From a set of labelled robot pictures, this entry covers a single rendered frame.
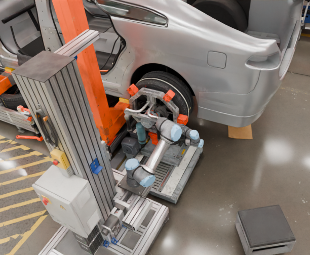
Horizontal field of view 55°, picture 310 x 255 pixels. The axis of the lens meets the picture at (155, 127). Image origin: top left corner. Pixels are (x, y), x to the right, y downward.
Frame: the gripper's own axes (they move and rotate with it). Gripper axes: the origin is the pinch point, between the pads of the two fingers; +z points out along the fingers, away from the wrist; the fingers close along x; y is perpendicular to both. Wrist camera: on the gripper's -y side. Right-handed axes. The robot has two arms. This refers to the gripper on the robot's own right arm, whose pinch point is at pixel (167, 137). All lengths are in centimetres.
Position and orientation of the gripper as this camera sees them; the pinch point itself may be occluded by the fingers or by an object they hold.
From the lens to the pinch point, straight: 282.2
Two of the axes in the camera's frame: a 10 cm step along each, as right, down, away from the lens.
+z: -8.8, -1.8, 4.3
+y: -2.7, -5.6, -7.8
